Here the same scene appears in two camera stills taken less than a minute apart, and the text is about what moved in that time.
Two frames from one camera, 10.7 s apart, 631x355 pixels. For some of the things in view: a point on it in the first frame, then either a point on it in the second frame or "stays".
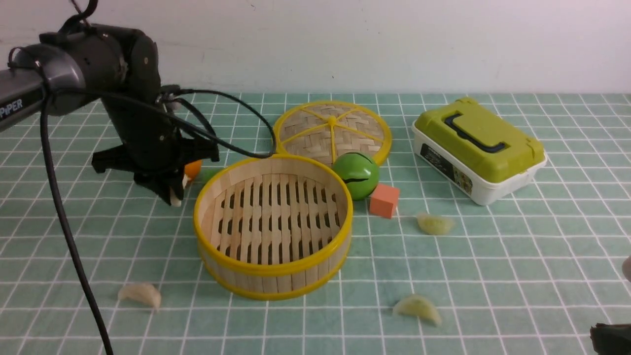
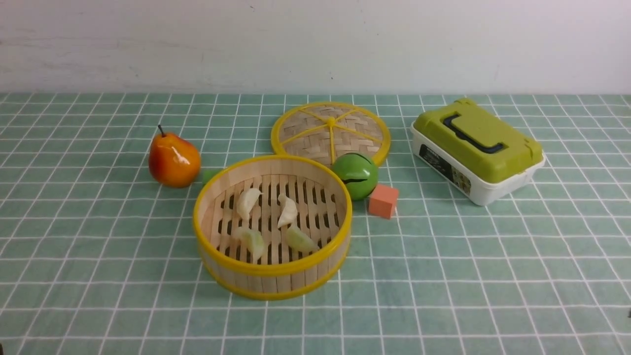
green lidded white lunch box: x=476 y=152 stays
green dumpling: x=435 y=225 to x=253 y=240
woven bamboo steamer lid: x=323 y=130 stays
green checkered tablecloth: x=534 y=272 stays
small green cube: x=207 y=174 stays
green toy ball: x=360 y=172 stays
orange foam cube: x=382 y=200 stays
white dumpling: x=146 y=293 to x=289 y=212
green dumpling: x=418 y=305 to x=299 y=242
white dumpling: x=174 y=200 to x=247 y=199
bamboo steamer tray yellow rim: x=273 y=227 stays
